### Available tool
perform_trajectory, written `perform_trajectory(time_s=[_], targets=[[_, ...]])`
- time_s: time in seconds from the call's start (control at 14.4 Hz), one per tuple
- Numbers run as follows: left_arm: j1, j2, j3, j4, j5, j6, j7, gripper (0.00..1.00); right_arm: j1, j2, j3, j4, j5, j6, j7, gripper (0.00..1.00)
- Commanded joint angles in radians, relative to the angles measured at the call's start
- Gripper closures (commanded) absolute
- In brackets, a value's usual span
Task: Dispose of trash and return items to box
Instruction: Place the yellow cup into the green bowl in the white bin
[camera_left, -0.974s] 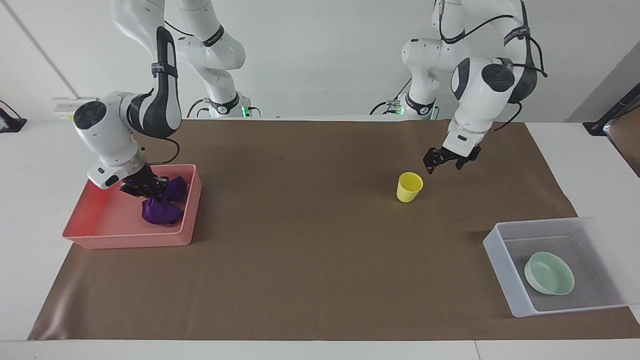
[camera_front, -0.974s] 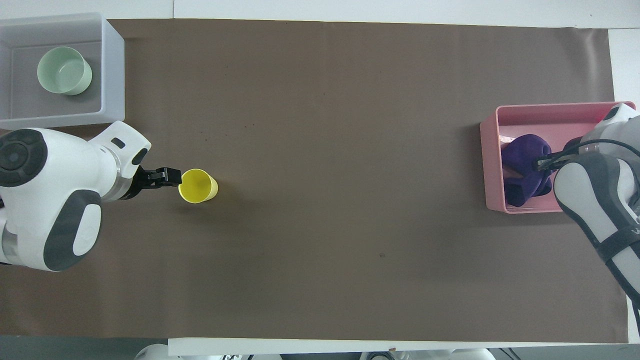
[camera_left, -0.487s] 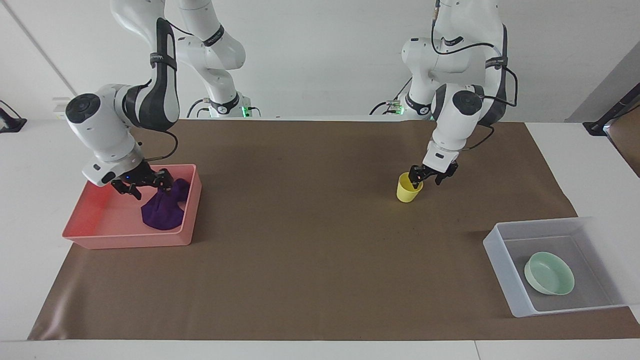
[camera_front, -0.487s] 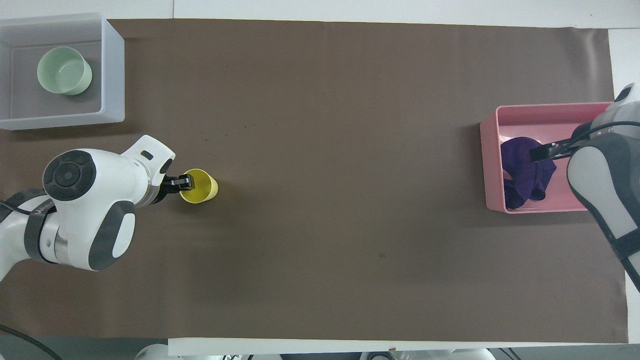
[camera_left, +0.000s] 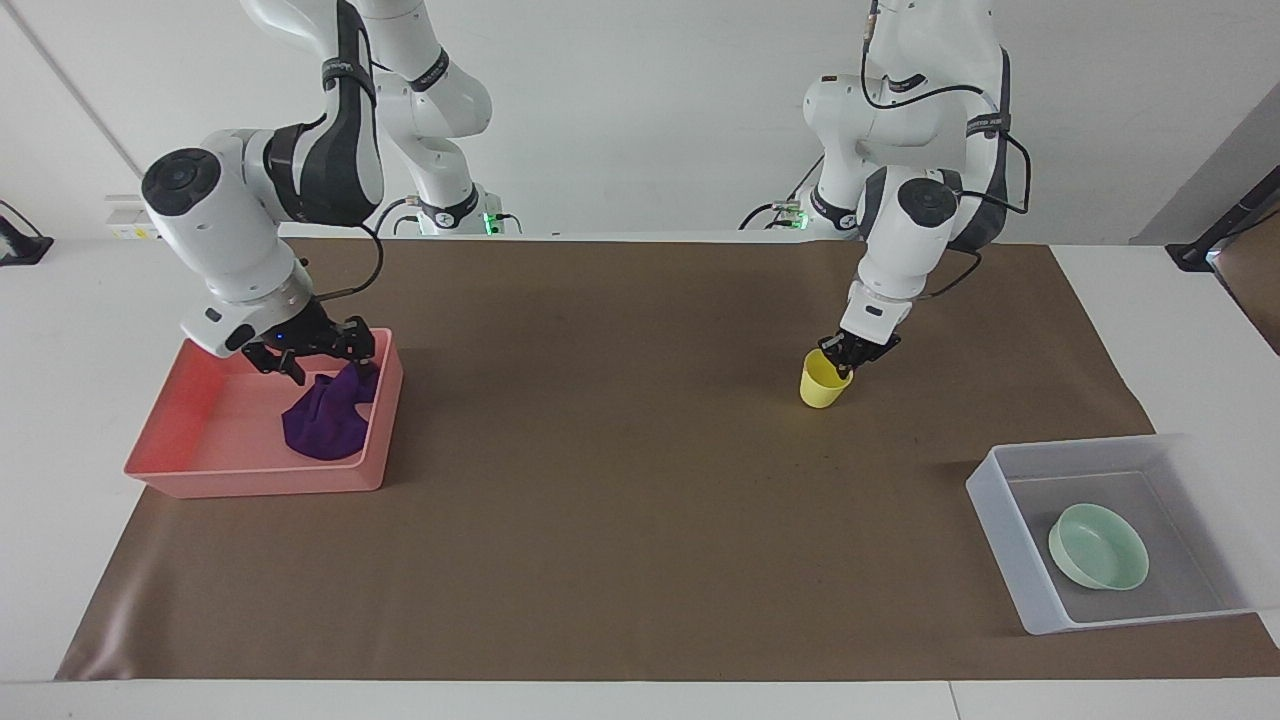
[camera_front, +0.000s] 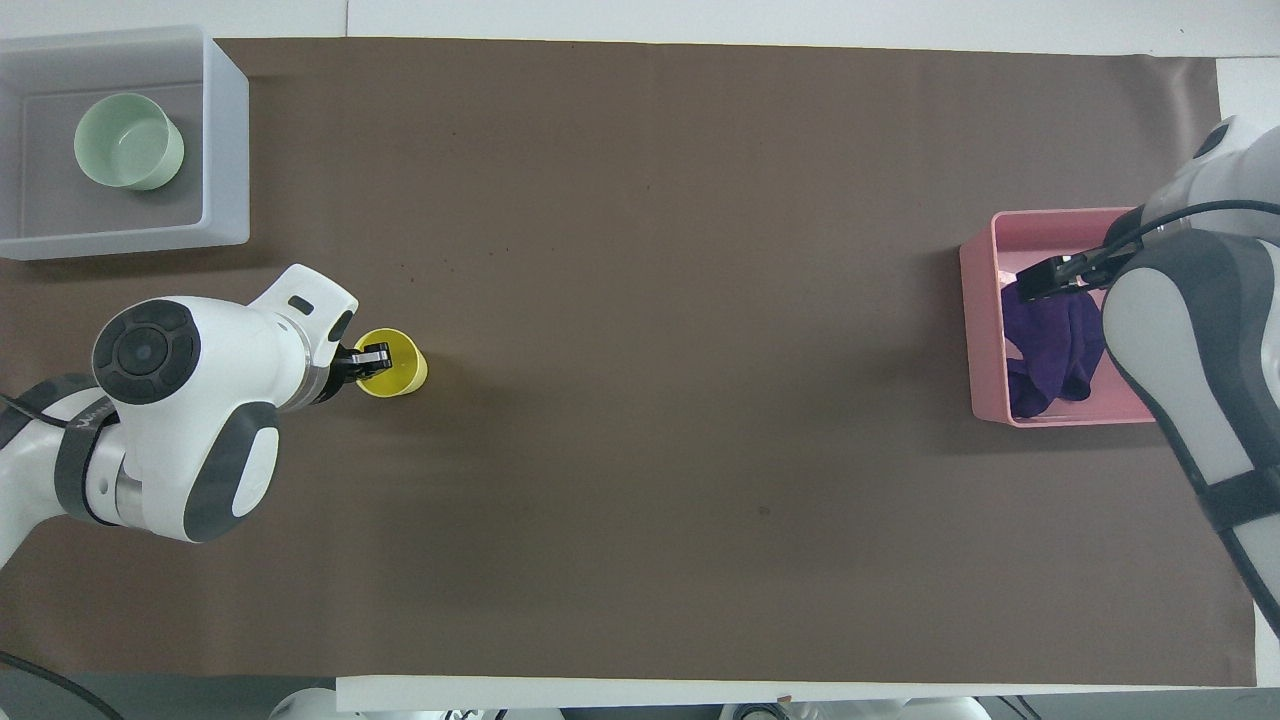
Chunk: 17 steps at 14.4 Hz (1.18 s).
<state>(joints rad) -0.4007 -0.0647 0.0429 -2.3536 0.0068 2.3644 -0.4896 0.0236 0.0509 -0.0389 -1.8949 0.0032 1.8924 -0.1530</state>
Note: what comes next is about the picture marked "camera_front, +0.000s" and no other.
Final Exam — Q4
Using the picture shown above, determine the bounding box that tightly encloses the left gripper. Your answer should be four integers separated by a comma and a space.
328, 341, 394, 401

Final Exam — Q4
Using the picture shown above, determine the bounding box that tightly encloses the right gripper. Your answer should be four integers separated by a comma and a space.
1016, 248, 1123, 304

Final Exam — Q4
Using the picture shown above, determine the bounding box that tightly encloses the yellow cup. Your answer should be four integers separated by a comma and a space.
352, 327, 430, 399

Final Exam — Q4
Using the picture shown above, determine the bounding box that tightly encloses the pink plastic box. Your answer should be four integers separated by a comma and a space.
959, 207, 1161, 429

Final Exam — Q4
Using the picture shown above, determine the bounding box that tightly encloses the translucent white plastic box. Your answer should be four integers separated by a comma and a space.
0, 25, 250, 262

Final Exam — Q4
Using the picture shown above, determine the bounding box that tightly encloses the purple cloth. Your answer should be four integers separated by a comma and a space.
1000, 278, 1108, 421

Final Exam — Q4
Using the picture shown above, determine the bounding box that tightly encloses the pale green bowl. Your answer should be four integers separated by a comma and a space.
73, 92, 186, 191

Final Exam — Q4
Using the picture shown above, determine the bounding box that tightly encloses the black cable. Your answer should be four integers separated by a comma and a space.
1100, 198, 1280, 263
0, 650, 126, 720

